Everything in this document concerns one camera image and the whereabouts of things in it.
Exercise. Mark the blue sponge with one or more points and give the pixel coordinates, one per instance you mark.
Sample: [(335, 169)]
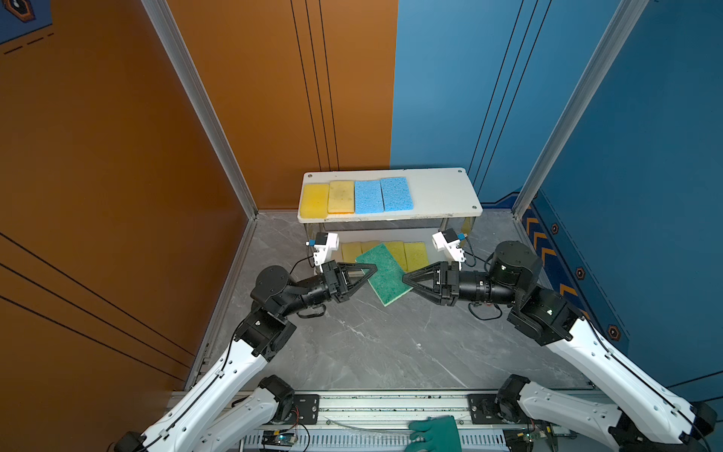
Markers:
[(396, 194), (368, 197)]

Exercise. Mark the thick yellow sponge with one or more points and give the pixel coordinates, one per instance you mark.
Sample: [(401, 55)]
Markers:
[(314, 202)]

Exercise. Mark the small circuit board left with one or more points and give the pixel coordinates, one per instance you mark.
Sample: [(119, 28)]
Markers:
[(272, 439)]

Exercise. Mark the green rubber glove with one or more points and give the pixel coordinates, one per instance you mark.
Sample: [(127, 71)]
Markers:
[(439, 434)]

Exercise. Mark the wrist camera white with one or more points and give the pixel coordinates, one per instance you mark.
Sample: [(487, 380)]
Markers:
[(448, 241), (322, 247)]

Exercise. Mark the yellow foam sponge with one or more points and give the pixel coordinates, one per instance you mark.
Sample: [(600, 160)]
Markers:
[(369, 245), (341, 197), (351, 251)]

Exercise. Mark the white two-tier shelf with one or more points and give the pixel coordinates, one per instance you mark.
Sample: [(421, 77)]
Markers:
[(438, 196)]

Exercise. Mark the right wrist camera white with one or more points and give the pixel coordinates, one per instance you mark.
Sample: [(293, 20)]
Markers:
[(448, 241)]

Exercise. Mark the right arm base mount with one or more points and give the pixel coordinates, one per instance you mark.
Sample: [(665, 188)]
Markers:
[(484, 409)]

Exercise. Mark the yellow-green sponge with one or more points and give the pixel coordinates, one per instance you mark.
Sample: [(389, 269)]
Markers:
[(397, 250), (416, 256)]

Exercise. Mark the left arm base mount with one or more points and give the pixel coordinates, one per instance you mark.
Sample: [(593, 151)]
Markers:
[(303, 408)]

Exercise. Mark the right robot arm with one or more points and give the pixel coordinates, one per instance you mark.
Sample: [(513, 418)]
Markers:
[(642, 414)]

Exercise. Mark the green scouring sponge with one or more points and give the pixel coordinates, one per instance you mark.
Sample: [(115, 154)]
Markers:
[(387, 282)]

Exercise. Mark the small circuit board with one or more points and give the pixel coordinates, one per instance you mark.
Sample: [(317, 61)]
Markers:
[(523, 441), (272, 439)]

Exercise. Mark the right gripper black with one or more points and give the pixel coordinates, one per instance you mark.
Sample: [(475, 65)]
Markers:
[(446, 283)]

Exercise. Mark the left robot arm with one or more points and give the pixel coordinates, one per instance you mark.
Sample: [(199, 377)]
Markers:
[(201, 421)]

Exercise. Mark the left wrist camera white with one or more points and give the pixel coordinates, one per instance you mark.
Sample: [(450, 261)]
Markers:
[(322, 247)]

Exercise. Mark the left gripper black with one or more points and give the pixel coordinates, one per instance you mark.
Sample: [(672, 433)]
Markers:
[(335, 282)]

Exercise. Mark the small circuit board right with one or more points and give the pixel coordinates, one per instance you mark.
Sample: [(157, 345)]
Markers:
[(523, 441)]

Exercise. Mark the yellow foam sponge front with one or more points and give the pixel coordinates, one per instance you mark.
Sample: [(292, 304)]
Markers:
[(351, 251)]

